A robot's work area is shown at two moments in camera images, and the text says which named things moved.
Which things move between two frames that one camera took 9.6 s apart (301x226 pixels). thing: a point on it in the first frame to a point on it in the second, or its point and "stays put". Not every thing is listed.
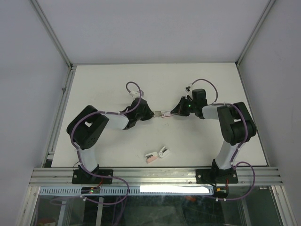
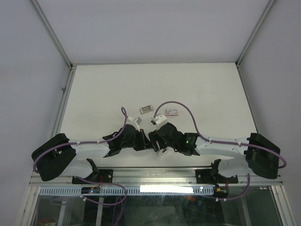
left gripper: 149,114 to 144,142
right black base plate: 216,176 stays put
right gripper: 179,109 to 154,137
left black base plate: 82,176 stays put
